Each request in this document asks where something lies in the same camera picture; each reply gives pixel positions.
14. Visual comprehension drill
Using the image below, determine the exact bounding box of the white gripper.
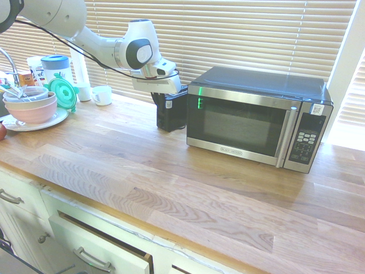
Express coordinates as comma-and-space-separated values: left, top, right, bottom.
131, 74, 183, 107

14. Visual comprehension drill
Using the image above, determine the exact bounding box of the black glossy toaster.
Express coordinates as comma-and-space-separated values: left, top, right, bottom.
156, 84, 189, 133

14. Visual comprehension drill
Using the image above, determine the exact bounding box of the white mug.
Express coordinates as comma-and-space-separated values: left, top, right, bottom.
91, 85, 113, 107

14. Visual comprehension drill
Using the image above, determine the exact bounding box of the small white cup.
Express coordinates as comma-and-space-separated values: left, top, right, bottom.
76, 82, 92, 103

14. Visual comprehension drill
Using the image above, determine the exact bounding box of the black steel microwave oven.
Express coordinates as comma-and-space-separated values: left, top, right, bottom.
186, 66, 335, 175

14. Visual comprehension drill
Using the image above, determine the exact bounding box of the green container lid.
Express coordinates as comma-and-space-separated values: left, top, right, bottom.
45, 72, 79, 114

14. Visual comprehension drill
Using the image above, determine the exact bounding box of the wide beige window blind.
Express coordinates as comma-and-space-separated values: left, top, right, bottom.
84, 0, 359, 102

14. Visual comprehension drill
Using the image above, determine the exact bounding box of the white plate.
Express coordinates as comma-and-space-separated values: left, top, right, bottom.
2, 106, 70, 132

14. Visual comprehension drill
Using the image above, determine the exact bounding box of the blue-lidded clear jar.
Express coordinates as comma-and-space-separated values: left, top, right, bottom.
40, 54, 72, 87

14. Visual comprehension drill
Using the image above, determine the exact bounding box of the brown bowl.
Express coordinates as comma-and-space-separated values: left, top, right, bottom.
5, 90, 58, 111

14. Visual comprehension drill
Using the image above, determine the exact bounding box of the clear plastic container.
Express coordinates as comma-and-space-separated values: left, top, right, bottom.
2, 86, 50, 104

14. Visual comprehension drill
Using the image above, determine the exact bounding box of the white labelled package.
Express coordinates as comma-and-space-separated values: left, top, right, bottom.
26, 55, 47, 87

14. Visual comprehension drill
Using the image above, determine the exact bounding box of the pink bowl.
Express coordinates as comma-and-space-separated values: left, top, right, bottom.
7, 100, 59, 126

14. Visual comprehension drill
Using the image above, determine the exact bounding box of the orange box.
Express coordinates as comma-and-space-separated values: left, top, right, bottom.
18, 71, 35, 87

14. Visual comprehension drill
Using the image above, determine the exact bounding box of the metal spoon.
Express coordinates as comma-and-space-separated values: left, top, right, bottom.
10, 83, 30, 99

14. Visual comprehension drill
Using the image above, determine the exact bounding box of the chrome faucet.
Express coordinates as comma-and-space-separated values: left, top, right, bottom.
0, 46, 21, 87

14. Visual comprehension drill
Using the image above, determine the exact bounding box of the white cabinet drawer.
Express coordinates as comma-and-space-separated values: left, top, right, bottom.
47, 210, 155, 274

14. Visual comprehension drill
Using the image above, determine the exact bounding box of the white drawer front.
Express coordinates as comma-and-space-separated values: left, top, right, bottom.
0, 167, 44, 218

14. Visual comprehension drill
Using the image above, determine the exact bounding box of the white cabinet door with knob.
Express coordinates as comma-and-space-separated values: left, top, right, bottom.
0, 205, 67, 274

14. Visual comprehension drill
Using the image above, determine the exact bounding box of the narrow beige window blind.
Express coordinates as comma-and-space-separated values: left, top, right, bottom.
335, 47, 365, 135

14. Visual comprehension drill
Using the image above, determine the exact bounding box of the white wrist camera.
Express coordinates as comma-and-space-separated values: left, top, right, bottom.
151, 59, 177, 80

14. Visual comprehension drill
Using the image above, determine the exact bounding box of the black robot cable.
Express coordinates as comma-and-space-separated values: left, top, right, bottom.
14, 19, 181, 83

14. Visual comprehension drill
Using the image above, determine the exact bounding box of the metal drawer handle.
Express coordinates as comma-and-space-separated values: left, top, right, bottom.
72, 246, 115, 272
0, 189, 24, 205

